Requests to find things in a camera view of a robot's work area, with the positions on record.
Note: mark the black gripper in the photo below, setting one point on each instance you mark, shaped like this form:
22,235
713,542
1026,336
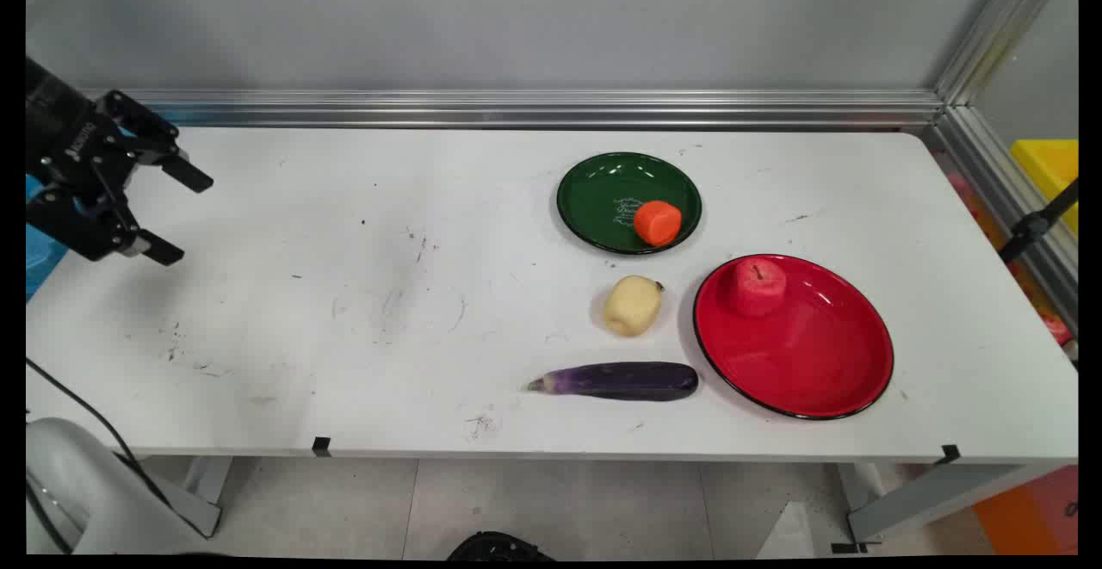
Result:
65,126

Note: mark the orange carrot chunk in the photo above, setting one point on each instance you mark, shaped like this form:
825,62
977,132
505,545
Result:
658,223

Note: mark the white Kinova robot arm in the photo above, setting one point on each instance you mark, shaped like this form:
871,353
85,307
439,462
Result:
77,491

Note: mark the white table leg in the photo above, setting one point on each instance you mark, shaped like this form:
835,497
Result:
202,491
930,496

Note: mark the black tape marker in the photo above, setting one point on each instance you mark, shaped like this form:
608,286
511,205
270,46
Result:
950,454
321,446

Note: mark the dark green round plate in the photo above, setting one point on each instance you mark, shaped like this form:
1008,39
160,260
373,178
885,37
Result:
603,199

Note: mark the pale yellow potato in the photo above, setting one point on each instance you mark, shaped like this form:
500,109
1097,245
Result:
632,306

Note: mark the black round floor object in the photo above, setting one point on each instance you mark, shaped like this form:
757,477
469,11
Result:
499,547

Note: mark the purple eggplant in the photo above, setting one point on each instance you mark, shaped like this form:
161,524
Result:
628,380

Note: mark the red apple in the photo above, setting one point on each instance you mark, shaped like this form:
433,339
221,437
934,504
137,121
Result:
758,287

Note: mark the red round plate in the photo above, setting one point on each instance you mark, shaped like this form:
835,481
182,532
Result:
801,354

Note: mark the black stand clamp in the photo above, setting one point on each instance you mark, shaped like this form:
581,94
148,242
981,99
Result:
1033,226

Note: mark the yellow plastic box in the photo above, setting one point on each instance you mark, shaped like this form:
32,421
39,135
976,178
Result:
1050,169

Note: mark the orange box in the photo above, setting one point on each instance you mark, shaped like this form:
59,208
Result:
1029,513

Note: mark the horizontal aluminium frame rail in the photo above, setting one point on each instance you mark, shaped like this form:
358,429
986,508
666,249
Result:
516,108

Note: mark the slanted aluminium side rail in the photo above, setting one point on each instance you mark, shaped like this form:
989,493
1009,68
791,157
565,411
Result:
999,173

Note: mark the upright aluminium frame post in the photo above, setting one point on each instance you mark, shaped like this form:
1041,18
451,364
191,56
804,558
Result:
999,31

